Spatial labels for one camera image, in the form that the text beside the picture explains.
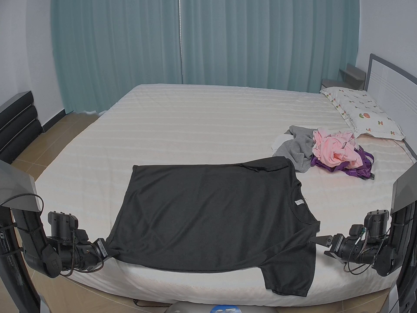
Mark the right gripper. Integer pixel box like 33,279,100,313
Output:
323,233,359,264

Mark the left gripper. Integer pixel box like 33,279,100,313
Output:
83,238,110,268

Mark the black T-shirt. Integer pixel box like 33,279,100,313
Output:
105,156,321,297

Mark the bed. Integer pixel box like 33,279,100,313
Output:
31,53,417,306

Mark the purple garment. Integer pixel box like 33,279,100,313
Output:
310,145,375,179

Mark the pink garment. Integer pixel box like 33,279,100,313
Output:
312,127,362,170

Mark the grey garment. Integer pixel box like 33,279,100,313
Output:
272,125,321,173

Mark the white garment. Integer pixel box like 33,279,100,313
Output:
271,134,295,151

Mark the white printed pillow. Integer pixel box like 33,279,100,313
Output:
319,86,405,140

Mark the black chest of drawers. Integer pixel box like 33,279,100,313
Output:
0,91,43,164

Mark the grey bedside table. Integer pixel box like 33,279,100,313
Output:
321,63,366,93

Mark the blue-green curtain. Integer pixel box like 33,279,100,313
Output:
50,0,182,114
179,0,359,93

